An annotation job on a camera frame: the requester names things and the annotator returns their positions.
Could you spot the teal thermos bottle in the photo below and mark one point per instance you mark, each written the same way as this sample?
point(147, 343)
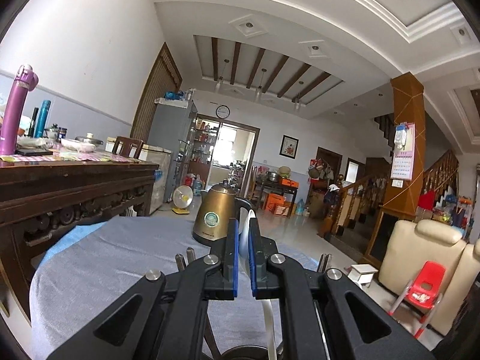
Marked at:
point(42, 120)

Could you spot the blue table cover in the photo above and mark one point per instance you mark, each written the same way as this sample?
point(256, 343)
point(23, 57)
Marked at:
point(56, 245)

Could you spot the brown wooden pillar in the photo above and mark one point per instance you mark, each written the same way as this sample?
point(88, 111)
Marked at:
point(408, 101)

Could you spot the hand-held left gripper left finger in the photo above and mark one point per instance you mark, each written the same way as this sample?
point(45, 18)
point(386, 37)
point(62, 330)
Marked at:
point(234, 262)

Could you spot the purple thermos bottle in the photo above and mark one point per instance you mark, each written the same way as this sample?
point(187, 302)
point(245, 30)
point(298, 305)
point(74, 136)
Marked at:
point(15, 112)

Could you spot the gold electric kettle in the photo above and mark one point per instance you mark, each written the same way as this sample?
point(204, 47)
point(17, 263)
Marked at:
point(210, 210)

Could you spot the glass shelf cabinet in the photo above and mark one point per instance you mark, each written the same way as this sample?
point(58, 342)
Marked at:
point(202, 146)

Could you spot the grey tablecloth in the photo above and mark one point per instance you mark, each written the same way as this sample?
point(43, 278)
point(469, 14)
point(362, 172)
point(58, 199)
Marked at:
point(112, 255)

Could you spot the dark wooden sideboard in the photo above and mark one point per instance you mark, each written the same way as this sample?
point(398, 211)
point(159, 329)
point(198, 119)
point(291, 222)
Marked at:
point(75, 183)

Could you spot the dark wooden chair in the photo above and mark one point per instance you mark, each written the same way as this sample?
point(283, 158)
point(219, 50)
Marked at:
point(127, 146)

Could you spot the wooden stair railing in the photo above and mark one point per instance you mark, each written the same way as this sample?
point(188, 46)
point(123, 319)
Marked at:
point(438, 172)

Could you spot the small white stool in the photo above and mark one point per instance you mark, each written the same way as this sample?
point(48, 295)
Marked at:
point(363, 270)

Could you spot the cream leather sofa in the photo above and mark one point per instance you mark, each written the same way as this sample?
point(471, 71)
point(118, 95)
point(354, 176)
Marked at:
point(412, 247)

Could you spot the blue water jug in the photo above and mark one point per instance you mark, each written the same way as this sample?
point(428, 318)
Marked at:
point(300, 208)

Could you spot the orange boxes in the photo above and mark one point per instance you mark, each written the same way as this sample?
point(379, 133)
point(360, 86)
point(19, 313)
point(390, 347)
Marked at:
point(279, 204)

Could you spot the wooden side table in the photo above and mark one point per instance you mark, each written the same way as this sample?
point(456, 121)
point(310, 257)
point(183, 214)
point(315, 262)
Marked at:
point(273, 185)

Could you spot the round wall clock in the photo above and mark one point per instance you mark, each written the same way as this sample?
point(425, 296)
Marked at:
point(222, 111)

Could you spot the red plastic child chair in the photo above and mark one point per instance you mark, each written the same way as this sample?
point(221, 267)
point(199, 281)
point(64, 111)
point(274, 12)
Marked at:
point(427, 277)

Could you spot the small floor fan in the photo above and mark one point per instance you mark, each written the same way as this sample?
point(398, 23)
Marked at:
point(182, 197)

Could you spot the brown wooden door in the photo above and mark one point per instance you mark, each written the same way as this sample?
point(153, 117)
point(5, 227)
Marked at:
point(157, 93)

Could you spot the wall calendar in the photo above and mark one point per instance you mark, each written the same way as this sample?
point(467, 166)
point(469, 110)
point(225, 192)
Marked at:
point(402, 157)

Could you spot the grey refrigerator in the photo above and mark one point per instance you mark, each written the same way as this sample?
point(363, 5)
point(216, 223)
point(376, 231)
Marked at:
point(168, 127)

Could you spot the black bottle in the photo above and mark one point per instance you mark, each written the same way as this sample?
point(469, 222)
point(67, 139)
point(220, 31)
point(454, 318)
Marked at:
point(34, 122)

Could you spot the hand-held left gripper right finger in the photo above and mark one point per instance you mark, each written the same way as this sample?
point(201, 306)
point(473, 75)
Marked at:
point(253, 266)

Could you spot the white chest freezer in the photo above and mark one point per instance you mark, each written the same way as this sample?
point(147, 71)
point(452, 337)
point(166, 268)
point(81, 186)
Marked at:
point(161, 180)

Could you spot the framed wall picture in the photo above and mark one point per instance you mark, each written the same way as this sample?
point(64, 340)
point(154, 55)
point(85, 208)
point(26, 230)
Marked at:
point(289, 146)

